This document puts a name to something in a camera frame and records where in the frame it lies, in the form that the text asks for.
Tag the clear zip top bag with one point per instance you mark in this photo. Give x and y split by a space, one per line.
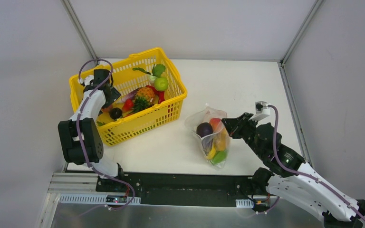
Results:
192 121

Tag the red toy strawberry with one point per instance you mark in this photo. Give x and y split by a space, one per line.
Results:
128 106

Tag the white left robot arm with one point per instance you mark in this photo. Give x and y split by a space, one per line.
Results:
79 136

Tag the purple toy eggplant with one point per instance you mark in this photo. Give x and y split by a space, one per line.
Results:
204 131

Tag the orange toy peach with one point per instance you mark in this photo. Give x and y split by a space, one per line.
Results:
214 122

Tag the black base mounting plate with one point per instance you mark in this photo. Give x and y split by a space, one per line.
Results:
186 189

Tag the yellow plastic shopping basket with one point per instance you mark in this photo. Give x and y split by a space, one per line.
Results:
126 80

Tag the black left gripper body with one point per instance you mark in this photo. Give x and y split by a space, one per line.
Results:
111 95

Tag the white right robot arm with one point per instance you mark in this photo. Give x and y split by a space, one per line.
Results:
287 175

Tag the orange toy pineapple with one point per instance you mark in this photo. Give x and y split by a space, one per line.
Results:
143 99

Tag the green toy pepper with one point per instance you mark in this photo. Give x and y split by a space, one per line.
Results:
219 157

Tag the green toy apple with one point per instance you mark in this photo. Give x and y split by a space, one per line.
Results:
161 84

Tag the white toy onion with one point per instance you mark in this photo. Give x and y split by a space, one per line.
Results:
156 72

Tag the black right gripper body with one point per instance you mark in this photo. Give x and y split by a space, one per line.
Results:
238 125

